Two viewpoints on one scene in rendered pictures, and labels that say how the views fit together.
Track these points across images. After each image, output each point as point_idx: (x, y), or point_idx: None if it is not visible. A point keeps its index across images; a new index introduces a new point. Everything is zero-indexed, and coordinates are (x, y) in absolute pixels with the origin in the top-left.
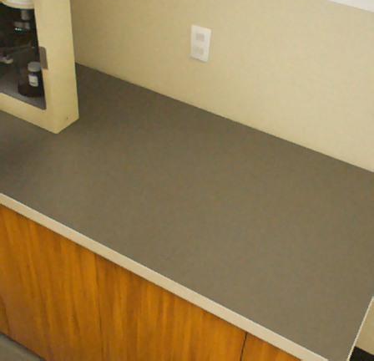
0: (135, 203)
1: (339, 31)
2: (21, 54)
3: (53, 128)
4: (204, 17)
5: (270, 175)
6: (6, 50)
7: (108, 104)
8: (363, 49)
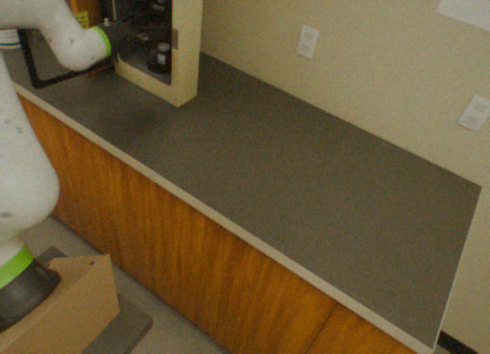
0: (245, 176)
1: (441, 42)
2: (155, 33)
3: (175, 102)
4: (316, 19)
5: (359, 162)
6: (143, 29)
7: (221, 86)
8: (460, 61)
